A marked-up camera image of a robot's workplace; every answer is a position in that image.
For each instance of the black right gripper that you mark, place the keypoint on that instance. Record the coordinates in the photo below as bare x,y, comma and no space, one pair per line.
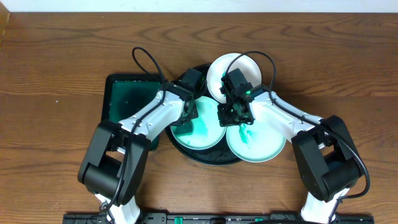
224,121

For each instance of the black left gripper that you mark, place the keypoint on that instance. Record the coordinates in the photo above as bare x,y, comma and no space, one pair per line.
189,112

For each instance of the white plate with green stain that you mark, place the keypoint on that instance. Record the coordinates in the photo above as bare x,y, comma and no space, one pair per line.
247,65

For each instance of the green and yellow sponge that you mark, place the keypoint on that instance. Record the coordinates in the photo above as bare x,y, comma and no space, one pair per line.
183,130

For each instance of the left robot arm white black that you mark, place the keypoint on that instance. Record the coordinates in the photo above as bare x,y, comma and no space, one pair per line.
115,160

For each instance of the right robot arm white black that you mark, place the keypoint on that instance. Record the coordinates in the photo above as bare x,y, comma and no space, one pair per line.
329,163

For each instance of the round black tray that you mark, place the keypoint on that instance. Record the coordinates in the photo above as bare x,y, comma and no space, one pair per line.
218,155

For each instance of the rectangular dark green tray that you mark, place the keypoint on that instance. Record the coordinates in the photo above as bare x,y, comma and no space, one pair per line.
127,93

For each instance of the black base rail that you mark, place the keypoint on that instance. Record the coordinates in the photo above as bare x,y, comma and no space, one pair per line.
163,218

